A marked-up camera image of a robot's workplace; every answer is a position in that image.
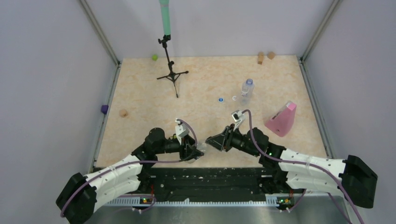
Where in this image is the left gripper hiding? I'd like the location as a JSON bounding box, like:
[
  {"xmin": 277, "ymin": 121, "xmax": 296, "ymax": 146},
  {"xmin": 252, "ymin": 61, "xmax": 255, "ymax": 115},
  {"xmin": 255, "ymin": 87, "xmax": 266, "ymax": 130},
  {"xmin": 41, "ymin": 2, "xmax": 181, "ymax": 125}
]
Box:
[{"xmin": 155, "ymin": 133, "xmax": 204, "ymax": 160}]

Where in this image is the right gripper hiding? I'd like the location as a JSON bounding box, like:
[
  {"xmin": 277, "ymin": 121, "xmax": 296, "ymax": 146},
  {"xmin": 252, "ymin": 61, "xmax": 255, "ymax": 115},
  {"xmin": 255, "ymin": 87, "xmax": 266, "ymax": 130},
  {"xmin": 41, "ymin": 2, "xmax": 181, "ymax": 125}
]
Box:
[{"xmin": 206, "ymin": 123, "xmax": 260, "ymax": 157}]

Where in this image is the small clear bottle black cap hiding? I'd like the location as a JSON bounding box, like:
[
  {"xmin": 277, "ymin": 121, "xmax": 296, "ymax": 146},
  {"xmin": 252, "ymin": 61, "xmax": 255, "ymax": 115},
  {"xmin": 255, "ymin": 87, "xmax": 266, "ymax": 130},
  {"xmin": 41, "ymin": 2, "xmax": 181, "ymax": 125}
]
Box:
[{"xmin": 195, "ymin": 142, "xmax": 210, "ymax": 160}]

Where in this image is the clear plastic bottle white cap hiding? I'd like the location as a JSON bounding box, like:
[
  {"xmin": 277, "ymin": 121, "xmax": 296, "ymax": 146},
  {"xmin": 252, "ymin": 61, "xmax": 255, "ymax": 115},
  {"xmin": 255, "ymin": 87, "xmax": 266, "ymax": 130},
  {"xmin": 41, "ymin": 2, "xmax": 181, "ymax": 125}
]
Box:
[{"xmin": 240, "ymin": 78, "xmax": 255, "ymax": 106}]

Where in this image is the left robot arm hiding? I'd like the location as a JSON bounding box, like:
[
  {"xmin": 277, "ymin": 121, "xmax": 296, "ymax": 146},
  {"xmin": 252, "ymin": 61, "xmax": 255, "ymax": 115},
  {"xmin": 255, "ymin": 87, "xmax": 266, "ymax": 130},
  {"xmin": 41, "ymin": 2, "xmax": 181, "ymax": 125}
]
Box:
[{"xmin": 56, "ymin": 127, "xmax": 204, "ymax": 224}]

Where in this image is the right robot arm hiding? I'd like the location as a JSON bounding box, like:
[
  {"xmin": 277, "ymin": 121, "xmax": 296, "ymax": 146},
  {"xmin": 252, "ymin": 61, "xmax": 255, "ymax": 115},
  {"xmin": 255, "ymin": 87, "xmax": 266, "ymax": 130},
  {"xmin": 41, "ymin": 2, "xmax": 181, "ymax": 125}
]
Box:
[{"xmin": 205, "ymin": 125, "xmax": 378, "ymax": 209}]

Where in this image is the black tripod stand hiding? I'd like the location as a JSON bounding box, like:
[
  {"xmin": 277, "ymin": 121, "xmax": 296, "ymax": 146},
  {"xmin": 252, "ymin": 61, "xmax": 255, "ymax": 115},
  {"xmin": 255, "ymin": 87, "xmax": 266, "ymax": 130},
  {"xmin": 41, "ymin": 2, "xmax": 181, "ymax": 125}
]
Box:
[{"xmin": 157, "ymin": 35, "xmax": 189, "ymax": 98}]

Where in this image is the wooden cube with cross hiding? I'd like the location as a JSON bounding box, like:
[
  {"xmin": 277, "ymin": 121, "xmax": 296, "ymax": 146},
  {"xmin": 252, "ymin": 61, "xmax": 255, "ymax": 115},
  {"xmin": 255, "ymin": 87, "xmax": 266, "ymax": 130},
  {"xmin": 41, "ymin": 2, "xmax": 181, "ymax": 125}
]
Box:
[{"xmin": 119, "ymin": 109, "xmax": 128, "ymax": 118}]

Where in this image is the tall wooden block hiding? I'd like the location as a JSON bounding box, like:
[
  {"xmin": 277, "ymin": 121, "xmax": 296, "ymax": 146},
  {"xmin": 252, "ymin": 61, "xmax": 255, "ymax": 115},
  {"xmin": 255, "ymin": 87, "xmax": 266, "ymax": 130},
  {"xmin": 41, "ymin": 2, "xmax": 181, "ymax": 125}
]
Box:
[{"xmin": 257, "ymin": 51, "xmax": 264, "ymax": 65}]

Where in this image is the small wooden cube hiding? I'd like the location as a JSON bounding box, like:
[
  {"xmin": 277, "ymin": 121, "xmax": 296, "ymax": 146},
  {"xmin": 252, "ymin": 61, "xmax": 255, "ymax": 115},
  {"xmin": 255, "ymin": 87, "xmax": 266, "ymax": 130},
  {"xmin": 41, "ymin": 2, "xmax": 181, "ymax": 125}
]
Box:
[{"xmin": 267, "ymin": 51, "xmax": 276, "ymax": 60}]

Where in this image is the purple block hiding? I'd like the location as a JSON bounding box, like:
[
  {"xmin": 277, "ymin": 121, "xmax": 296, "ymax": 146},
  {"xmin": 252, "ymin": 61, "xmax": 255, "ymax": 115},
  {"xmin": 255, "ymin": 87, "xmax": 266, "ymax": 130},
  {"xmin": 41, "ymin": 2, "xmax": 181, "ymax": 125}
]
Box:
[{"xmin": 100, "ymin": 105, "xmax": 109, "ymax": 115}]

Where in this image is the green foam microphone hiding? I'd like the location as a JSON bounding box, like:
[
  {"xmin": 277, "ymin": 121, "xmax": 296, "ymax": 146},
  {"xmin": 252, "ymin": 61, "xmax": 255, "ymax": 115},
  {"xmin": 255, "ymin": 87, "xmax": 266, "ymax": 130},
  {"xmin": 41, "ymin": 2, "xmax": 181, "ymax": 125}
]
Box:
[{"xmin": 159, "ymin": 0, "xmax": 171, "ymax": 36}]

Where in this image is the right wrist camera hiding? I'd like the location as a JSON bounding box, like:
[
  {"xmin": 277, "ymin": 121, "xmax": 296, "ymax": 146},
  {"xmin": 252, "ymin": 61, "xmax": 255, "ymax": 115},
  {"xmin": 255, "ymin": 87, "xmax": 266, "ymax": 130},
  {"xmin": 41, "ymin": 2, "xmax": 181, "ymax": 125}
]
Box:
[{"xmin": 231, "ymin": 110, "xmax": 246, "ymax": 131}]

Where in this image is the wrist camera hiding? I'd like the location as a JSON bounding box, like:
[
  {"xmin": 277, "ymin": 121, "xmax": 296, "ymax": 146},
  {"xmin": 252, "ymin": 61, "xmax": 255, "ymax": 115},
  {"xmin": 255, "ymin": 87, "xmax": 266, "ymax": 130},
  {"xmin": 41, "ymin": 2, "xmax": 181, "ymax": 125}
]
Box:
[
  {"xmin": 231, "ymin": 110, "xmax": 246, "ymax": 131},
  {"xmin": 175, "ymin": 119, "xmax": 190, "ymax": 145}
]

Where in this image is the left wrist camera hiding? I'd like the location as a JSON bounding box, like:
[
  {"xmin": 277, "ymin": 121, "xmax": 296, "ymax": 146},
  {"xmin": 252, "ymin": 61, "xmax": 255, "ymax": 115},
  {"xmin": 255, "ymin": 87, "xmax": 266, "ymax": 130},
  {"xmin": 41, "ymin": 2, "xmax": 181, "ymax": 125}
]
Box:
[{"xmin": 175, "ymin": 119, "xmax": 190, "ymax": 145}]

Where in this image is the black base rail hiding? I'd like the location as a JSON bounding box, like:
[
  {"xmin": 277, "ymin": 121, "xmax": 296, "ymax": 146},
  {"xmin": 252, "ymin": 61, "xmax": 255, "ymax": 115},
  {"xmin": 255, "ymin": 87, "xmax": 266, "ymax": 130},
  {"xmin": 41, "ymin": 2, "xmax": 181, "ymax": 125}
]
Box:
[{"xmin": 92, "ymin": 166, "xmax": 307, "ymax": 203}]

